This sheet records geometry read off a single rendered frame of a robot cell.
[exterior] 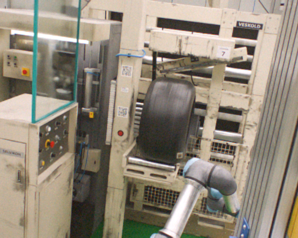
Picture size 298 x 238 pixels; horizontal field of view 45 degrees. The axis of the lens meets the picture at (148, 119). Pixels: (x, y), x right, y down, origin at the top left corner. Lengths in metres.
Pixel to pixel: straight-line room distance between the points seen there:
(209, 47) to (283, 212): 1.68
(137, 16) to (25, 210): 1.38
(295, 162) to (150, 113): 1.34
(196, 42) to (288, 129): 1.67
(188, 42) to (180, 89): 0.43
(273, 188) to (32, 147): 1.37
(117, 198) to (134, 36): 1.20
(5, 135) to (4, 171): 0.22
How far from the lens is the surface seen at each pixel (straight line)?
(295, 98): 1.05
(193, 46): 2.65
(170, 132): 2.29
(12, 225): 2.40
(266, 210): 1.16
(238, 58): 2.78
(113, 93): 2.56
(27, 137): 2.09
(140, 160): 2.55
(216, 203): 2.16
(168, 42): 2.67
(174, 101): 2.31
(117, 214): 2.88
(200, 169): 1.79
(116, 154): 2.67
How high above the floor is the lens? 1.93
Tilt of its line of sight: 17 degrees down
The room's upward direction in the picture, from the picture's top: 7 degrees clockwise
